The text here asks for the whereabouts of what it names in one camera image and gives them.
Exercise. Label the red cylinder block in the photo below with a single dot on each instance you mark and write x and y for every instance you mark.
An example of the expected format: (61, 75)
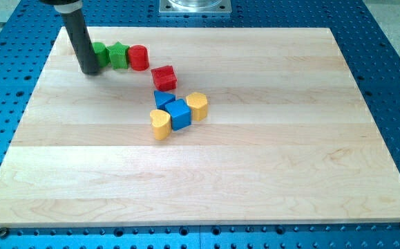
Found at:
(138, 57)

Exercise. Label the green star block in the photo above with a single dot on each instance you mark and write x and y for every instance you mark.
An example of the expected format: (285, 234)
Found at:
(118, 55)

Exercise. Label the green round block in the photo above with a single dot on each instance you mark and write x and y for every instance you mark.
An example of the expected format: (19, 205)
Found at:
(101, 53)

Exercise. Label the light wooden board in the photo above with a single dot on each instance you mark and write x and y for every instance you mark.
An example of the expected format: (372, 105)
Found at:
(288, 137)

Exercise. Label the blue cube block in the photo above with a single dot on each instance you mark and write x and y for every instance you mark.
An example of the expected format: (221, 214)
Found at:
(180, 114)

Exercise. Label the yellow hexagon block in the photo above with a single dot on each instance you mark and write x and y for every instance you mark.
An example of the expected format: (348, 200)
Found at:
(198, 104)

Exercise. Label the yellow heart block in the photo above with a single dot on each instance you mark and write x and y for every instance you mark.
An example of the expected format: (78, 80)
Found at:
(161, 124)

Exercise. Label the blue triangle block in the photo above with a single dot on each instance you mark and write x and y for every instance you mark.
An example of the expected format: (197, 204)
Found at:
(162, 99)

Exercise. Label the red notched block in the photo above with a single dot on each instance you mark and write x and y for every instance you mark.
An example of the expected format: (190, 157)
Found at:
(164, 78)

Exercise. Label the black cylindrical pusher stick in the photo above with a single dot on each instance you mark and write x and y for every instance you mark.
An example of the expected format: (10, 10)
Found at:
(73, 19)

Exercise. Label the blue perforated table plate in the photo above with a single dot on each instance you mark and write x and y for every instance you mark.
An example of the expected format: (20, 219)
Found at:
(30, 32)

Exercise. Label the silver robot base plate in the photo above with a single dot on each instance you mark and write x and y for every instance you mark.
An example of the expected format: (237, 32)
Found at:
(194, 6)

